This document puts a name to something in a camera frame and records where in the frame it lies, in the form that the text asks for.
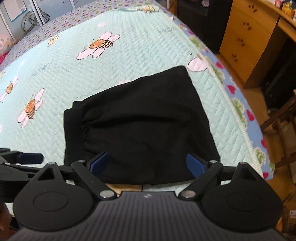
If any grey coiled hose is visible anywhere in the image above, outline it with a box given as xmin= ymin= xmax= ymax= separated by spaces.
xmin=21 ymin=7 xmax=51 ymax=33

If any red patterned sheet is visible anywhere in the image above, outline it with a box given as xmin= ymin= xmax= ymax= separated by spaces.
xmin=0 ymin=52 xmax=8 ymax=65

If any sliding door wardrobe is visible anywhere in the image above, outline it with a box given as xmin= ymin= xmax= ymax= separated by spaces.
xmin=1 ymin=0 xmax=93 ymax=41

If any mint bee quilt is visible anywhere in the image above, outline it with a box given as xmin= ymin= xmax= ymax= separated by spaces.
xmin=0 ymin=4 xmax=265 ymax=209

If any black garment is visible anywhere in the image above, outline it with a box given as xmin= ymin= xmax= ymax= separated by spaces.
xmin=64 ymin=66 xmax=220 ymax=185

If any wooden chair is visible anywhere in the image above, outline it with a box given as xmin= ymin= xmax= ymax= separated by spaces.
xmin=260 ymin=89 xmax=295 ymax=169

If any floral rolled duvet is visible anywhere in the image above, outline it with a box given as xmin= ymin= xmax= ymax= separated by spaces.
xmin=0 ymin=34 xmax=14 ymax=55

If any yellow wooden desk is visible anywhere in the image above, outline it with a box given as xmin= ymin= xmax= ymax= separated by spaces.
xmin=220 ymin=0 xmax=295 ymax=88

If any purple dotted bedsheet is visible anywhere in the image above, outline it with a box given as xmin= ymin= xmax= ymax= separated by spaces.
xmin=0 ymin=0 xmax=277 ymax=181

